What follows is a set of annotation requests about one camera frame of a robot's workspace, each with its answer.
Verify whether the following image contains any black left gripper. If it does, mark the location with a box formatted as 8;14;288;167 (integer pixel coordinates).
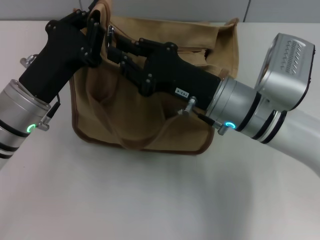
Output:
18;0;105;104

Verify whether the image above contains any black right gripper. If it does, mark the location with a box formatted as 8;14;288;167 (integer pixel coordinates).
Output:
106;34;223;111

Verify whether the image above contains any metal zipper pull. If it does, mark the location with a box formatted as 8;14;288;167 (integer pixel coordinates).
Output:
105;24;116;48

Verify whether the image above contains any khaki canvas food bag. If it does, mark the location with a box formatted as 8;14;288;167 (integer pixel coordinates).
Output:
69;0;240;156

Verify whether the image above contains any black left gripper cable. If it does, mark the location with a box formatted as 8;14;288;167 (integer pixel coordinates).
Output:
19;54;63;131

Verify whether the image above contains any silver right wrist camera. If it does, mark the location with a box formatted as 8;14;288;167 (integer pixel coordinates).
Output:
254;31;317;113

